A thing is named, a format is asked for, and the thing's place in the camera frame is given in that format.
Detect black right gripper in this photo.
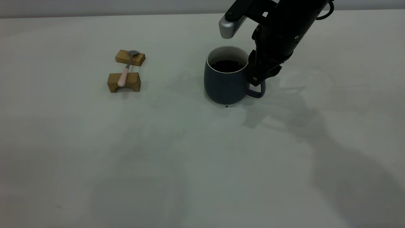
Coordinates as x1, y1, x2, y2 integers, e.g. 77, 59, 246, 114
247, 14, 317, 87

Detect grey ceramic cup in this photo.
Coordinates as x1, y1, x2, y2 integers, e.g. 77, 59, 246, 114
204, 46, 266, 105

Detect pink handled metal spoon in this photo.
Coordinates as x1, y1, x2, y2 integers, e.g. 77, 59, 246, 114
117, 50, 140, 87

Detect dark coffee liquid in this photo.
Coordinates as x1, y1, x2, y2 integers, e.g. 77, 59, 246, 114
210, 60, 244, 73

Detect arched wooden block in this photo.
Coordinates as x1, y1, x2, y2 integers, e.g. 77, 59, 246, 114
107, 73, 141, 93

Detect rectangular wooden block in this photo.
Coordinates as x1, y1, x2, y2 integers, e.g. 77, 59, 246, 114
115, 49, 146, 67

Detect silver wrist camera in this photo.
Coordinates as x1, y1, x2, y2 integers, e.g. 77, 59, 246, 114
219, 14, 248, 39

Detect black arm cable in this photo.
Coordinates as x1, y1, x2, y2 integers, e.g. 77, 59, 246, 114
316, 0, 335, 20

